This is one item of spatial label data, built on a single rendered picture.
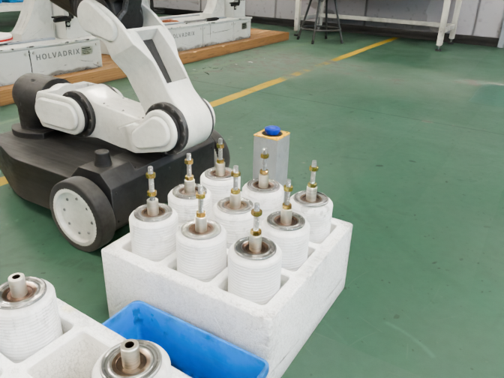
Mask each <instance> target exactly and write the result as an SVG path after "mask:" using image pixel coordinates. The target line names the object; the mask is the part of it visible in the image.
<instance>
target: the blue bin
mask: <svg viewBox="0 0 504 378"><path fill-rule="evenodd" d="M101 325H103V326H105V327H107V328H108V329H110V330H112V331H114V332H115V333H117V334H118V335H121V336H122V337H123V338H125V339H135V340H144V341H151V342H153V343H155V344H157V345H159V346H160V347H162V348H163V349H164V350H165V351H166V352H167V354H168V356H169V359H170V363H171V366H173V367H174V368H176V369H177V370H179V371H181V372H182V373H184V374H186V375H187V376H189V377H191V378H266V377H267V375H268V373H269V363H268V362H267V361H266V360H265V359H263V358H260V357H259V356H257V355H254V354H253V353H251V352H248V351H246V350H244V349H242V348H240V347H238V346H236V345H233V344H231V343H229V342H227V341H225V340H223V339H221V338H219V337H216V336H214V335H213V334H210V333H208V332H207V331H203V330H202V329H200V328H197V327H196V326H194V325H191V324H190V323H187V322H185V321H183V320H181V319H179V318H177V317H175V316H172V315H170V314H168V313H166V312H164V311H162V310H160V309H157V308H156V307H153V306H151V305H150V304H147V303H145V302H144V301H132V302H131V303H130V304H128V305H127V306H125V307H124V308H122V309H121V310H120V311H119V312H118V313H116V314H115V315H113V316H112V317H110V318H109V319H108V320H107V321H105V322H104V323H102V324H101Z"/></svg>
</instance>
